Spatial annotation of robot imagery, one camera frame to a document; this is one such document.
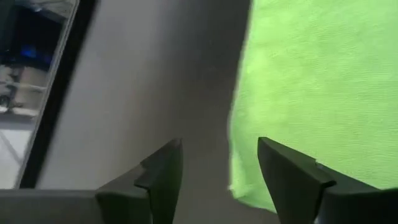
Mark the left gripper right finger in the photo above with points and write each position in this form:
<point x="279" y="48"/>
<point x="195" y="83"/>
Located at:
<point x="295" y="186"/>

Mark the green towel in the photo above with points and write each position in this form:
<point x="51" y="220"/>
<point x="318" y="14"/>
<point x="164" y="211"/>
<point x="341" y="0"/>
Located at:
<point x="317" y="93"/>

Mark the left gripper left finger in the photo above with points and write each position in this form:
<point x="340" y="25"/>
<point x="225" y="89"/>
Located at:
<point x="155" y="193"/>

